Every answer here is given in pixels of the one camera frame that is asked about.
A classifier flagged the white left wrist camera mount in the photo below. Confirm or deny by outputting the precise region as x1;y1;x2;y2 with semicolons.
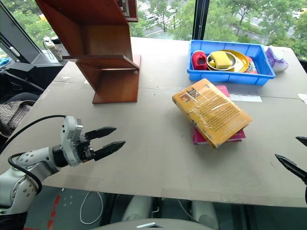
59;115;85;167

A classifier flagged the purple and white plastic bag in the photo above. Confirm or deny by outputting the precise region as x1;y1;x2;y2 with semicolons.
265;45;289;73

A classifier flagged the checked cloth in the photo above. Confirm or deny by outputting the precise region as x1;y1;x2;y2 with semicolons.
0;100;36;138

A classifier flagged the white bottle with black cap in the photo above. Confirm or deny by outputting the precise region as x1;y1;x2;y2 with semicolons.
43;35;64;61

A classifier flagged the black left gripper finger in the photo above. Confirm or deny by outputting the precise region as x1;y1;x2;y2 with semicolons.
93;140;126;161
85;126;118;141

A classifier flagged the orange snack packet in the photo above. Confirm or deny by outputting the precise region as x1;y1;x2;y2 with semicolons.
244;56;260;74

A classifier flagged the yellow wrapped book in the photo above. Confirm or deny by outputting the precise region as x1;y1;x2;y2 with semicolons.
172;78;253;149

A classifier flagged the black window post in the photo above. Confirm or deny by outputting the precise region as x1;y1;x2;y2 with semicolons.
193;0;211;41

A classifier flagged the metal bowl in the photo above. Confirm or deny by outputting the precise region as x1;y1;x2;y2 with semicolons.
206;52;237;72

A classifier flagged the pink book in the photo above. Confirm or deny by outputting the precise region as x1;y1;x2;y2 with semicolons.
193;85;247;146

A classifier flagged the black office chair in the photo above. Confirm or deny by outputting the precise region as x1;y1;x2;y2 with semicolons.
0;68;46;104

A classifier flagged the blue plastic bin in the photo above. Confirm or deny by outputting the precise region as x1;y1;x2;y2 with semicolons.
187;39;276;86

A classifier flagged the yellow plate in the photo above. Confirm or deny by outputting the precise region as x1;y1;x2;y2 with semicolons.
217;49;250;73

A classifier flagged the yellow sponge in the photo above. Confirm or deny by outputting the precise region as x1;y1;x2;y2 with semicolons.
210;51;233;69

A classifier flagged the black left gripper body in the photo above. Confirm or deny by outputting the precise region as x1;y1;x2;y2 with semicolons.
75;134;95;164

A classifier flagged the white floor cable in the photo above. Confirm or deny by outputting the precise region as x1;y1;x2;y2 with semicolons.
80;191;104;225

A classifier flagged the brown wooden bookshelf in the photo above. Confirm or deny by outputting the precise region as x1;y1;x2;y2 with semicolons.
35;0;142;104

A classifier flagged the grey rounded robot leg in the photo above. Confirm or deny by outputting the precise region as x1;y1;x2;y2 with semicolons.
121;195;153;222
191;200;219;230

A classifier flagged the dark grey window frame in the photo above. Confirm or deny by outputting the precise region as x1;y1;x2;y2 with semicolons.
0;4;68;65

